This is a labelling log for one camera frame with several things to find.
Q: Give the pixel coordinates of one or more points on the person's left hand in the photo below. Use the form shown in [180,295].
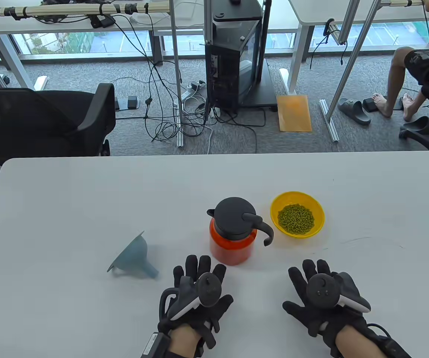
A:
[199,263]

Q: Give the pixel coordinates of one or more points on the person's right hand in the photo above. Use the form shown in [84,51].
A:
[311,268]

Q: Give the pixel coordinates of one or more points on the red hot water kettle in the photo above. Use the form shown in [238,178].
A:
[229,250]

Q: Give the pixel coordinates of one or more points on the pile of green mung beans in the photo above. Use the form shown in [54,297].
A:
[296,219]

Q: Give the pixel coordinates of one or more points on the black kettle lid steel filter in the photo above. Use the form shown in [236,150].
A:
[231,212]

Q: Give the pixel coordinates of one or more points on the grey-blue plastic funnel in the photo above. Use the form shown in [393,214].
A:
[132,257]

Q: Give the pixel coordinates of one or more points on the yellow plastic bowl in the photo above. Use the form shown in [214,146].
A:
[281,199]

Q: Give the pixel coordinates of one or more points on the person's left forearm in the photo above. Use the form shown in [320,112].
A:
[184,341]

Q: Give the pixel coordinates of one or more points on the black and white hand controller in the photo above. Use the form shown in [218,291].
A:
[322,291]
[207,289]

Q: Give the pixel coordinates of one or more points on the black wrist sensor box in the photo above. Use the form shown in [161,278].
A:
[154,345]

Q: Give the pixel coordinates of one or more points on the orange paper envelope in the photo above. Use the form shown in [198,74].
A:
[294,113]

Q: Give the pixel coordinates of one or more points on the black slipper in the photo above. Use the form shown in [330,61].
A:
[421,126]
[354,111]

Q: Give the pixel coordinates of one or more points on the white power strip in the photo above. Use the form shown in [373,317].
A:
[189,91]

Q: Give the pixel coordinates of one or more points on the black foot pedal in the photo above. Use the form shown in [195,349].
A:
[369,103]

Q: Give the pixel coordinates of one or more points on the grey foot pedal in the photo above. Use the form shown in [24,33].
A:
[127,102]

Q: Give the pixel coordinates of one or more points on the black rolling stand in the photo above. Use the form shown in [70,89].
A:
[263,93]

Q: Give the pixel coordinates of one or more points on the black computer tower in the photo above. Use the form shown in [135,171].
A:
[222,74]

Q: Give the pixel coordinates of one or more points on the black mesh office chair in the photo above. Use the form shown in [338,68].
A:
[31,119]

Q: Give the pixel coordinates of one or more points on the black power adapter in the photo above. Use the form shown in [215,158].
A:
[100,21]

